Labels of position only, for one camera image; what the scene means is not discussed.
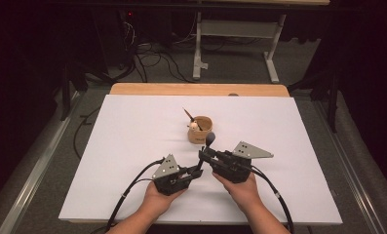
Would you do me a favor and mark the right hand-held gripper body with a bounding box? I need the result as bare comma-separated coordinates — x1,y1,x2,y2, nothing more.
210,140,275,184

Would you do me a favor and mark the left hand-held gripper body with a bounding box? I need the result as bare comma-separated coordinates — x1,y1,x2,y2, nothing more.
151,154,195,196

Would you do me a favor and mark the tan sack-shaped bear pen holder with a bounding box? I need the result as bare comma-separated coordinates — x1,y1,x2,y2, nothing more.
186,115,213,145

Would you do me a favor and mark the dark pencil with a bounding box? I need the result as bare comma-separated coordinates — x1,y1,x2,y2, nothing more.
181,107,204,132

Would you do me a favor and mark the person's left hand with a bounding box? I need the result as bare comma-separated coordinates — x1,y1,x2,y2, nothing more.
143,181,187,217

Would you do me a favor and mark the person's right hand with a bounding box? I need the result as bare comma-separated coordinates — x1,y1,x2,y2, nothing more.
213,172,263,215

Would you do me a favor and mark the white table mat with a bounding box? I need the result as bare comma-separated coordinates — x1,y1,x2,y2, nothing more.
58,94,343,226

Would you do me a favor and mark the wooden table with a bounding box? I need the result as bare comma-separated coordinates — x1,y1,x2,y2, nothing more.
109,82,290,98

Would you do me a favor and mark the dark metal stand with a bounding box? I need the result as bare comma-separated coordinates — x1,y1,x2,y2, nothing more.
58,61,88,122
287,69,341,134

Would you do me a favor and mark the left hand-held gripper black cable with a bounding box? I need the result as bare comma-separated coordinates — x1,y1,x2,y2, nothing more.
104,157,166,233

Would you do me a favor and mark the hand-held gripper black cable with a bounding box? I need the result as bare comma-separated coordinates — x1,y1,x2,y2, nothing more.
251,164,295,234
104,157,166,233

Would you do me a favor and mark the right hand-held gripper black cable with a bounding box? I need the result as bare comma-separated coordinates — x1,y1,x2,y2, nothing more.
251,164,295,234

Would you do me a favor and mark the single black floor cable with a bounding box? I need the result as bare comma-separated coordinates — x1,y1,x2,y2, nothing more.
72,106,101,161

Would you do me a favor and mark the bundle of floor cables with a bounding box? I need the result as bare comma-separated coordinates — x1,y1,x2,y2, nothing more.
117,19,195,84

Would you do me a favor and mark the aluminium floor rail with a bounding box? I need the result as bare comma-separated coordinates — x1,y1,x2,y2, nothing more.
312,98,387,234
0,91,85,234

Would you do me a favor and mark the white metal frame desk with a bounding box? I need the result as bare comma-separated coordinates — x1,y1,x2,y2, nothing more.
192,0,330,84

